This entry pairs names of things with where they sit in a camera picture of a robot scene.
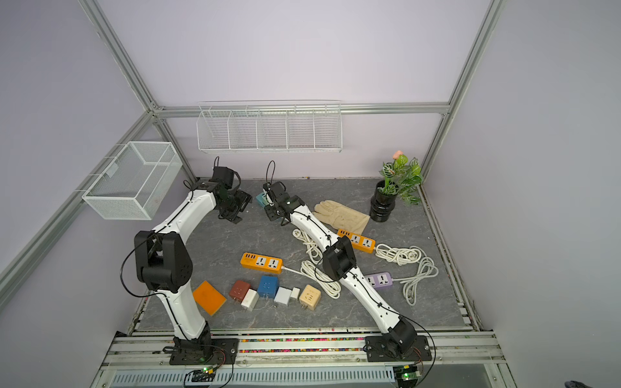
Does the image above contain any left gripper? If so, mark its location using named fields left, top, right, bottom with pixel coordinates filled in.
left=219, top=188, right=253, bottom=224

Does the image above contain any teal power strip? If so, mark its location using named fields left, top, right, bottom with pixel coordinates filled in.
left=256, top=192, right=270, bottom=208

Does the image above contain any orange power strip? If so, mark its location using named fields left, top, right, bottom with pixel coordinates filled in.
left=240, top=252, right=283, bottom=275
left=337, top=229, right=376, bottom=254

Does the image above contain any blue cube socket adapter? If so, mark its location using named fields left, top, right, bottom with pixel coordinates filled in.
left=257, top=275, right=279, bottom=299

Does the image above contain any white usb charger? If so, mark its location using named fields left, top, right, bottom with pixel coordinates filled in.
left=241, top=289, right=260, bottom=311
left=274, top=287, right=292, bottom=306

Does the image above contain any red cube socket adapter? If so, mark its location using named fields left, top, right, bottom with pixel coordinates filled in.
left=229, top=280, right=251, bottom=302

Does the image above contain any beige cube socket adapter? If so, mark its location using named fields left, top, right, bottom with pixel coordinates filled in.
left=299, top=285, right=322, bottom=310

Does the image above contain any purple power strip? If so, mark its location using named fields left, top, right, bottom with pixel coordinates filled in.
left=365, top=272, right=393, bottom=289

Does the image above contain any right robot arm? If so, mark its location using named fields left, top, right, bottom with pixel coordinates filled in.
left=263, top=181, right=425, bottom=359

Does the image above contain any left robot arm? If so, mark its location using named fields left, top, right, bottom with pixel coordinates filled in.
left=134, top=166, right=252, bottom=341

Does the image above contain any beige work glove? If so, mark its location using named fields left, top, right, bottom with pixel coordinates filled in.
left=313, top=200, right=370, bottom=234

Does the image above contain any orange sponge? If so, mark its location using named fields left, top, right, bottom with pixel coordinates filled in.
left=192, top=281, right=226, bottom=316

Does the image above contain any artificial plant in black pot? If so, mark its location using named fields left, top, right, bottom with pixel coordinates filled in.
left=370, top=150, right=423, bottom=222

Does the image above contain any white wire wall shelf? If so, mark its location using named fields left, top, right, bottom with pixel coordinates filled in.
left=197, top=100, right=343, bottom=153

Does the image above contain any white mesh wall basket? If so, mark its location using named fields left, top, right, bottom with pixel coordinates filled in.
left=82, top=142, right=182, bottom=221

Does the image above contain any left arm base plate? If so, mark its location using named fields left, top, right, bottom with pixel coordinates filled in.
left=163, top=338, right=239, bottom=365

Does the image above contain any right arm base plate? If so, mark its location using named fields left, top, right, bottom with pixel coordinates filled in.
left=362, top=336, right=433, bottom=363

